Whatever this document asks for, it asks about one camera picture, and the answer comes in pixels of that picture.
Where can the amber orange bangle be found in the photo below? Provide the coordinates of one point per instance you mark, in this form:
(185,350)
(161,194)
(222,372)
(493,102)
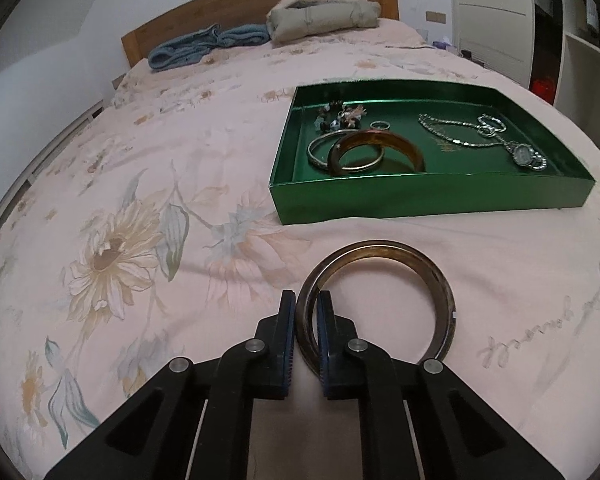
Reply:
(377,139)

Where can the blue folded blanket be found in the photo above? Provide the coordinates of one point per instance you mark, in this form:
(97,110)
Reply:
(189,49)

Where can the thin silver bangle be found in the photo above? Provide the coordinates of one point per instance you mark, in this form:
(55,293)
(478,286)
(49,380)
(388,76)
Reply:
(317,153)

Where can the beige fur-trimmed jacket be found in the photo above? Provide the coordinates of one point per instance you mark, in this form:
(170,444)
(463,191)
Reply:
(291,20)

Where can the dark brown bangle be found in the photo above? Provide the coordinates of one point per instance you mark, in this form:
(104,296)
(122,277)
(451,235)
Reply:
(437,284)

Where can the red box in wardrobe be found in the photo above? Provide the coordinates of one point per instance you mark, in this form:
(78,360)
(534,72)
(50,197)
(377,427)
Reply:
(545,88)

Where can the silver wrist watch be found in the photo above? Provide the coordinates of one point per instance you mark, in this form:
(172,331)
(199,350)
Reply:
(525,156)

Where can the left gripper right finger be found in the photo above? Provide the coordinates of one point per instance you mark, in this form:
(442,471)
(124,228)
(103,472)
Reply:
(418,421)

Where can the blue tissue box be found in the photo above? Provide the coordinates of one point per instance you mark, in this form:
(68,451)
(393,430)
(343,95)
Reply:
(441,44)

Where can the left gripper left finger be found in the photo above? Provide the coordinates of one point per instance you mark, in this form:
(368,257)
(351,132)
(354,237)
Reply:
(192,420)

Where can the wooden headboard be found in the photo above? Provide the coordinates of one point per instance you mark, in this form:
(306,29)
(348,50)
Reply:
(198,14)

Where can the white wardrobe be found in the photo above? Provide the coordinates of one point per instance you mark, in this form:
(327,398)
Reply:
(523,39)

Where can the green jewelry tray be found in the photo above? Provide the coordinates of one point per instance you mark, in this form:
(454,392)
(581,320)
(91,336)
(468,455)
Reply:
(456,179)

